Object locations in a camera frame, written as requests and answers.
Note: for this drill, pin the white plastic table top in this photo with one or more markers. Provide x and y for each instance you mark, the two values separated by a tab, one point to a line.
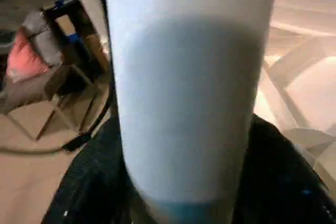
302	77

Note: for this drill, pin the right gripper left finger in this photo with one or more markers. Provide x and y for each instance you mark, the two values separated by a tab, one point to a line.
97	182

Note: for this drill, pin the pink object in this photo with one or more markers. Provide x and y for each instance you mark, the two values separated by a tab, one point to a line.
23	58

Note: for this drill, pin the white plastic table leg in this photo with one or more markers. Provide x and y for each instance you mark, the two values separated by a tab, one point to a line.
189	77

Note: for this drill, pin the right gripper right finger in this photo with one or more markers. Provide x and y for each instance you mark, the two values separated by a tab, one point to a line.
281	182

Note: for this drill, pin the dark metal stand leg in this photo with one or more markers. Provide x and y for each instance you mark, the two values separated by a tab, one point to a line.
78	51

